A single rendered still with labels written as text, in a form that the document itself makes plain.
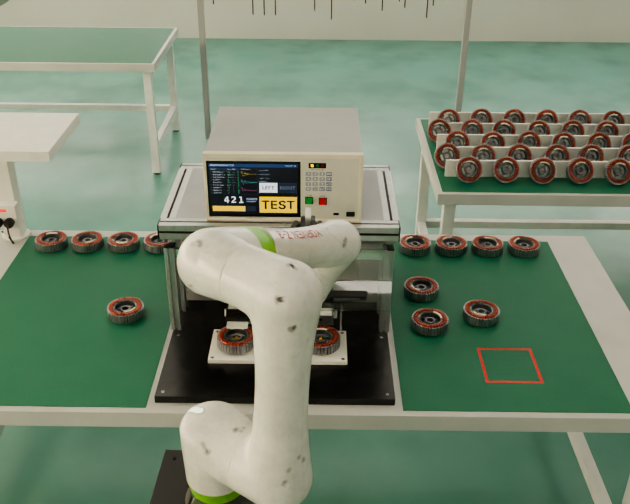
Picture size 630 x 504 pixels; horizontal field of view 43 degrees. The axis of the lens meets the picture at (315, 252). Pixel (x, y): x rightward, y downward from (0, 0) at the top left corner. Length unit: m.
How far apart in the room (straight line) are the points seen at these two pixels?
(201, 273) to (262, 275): 0.12
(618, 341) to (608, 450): 0.85
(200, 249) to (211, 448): 0.42
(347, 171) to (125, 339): 0.83
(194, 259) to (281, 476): 0.43
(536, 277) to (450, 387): 0.70
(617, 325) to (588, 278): 0.28
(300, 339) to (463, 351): 1.12
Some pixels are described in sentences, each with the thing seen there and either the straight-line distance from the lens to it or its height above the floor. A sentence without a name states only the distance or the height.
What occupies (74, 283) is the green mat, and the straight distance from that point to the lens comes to 2.76.
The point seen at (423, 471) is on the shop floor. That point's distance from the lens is 3.07.
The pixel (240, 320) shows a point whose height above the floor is 0.84.
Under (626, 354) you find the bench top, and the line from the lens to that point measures 2.51.
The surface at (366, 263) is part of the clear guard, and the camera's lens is 2.15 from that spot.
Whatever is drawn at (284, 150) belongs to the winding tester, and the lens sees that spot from 2.19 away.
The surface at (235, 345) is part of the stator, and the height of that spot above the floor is 0.82.
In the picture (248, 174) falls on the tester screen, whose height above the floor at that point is 1.26.
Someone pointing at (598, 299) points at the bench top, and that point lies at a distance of 2.74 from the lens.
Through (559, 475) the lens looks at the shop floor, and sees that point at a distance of 3.16.
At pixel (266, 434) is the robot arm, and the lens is 1.46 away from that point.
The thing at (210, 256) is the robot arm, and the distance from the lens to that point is 1.35.
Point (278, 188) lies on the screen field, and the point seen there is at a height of 1.22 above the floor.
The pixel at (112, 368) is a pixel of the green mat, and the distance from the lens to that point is 2.34.
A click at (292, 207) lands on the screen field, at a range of 2.22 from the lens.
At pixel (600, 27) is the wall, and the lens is 8.97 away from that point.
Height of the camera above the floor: 2.15
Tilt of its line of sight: 30 degrees down
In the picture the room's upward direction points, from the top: straight up
